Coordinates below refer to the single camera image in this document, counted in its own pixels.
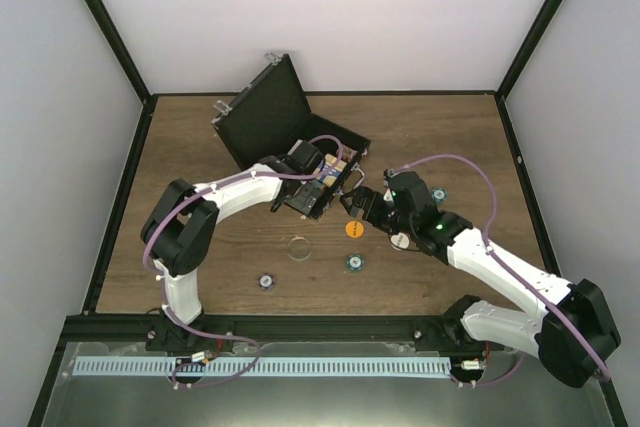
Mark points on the purple poker chip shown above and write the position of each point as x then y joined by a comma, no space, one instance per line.
266,281

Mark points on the teal poker chip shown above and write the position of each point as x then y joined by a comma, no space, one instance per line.
439,195
355,263

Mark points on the light blue slotted rail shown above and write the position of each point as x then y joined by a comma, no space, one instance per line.
405,367

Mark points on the orange big blind button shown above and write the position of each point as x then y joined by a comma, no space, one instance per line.
354,229

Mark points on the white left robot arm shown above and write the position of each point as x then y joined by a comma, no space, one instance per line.
179,232

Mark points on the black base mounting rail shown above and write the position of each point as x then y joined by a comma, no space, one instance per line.
426,333

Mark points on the black poker set case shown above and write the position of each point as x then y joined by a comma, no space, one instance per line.
271,113

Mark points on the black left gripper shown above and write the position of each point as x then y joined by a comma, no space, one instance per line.
305,200

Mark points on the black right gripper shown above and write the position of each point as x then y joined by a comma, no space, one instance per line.
363,193

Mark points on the blue yellow card box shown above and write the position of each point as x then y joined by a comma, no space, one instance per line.
330,178

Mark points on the white round dealer button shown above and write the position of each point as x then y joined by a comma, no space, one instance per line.
400,241

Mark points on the black enclosure frame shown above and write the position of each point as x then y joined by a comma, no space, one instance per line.
513,55

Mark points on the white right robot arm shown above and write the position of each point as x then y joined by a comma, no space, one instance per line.
567,326

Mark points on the clear round button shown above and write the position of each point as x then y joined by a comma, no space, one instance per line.
299,248

